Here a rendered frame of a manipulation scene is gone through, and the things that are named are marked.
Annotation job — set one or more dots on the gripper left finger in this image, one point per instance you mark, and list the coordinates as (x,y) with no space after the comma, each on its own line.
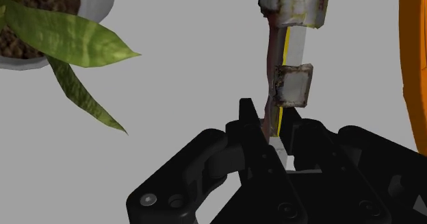
(213,170)

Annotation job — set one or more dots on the potted plant in white pot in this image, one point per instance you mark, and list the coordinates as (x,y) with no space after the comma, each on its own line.
(50,33)

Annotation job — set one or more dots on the orange rounded object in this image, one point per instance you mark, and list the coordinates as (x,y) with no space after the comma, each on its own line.
(413,66)

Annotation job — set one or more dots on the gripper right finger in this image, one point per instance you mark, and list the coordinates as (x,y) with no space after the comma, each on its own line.
(350,170)

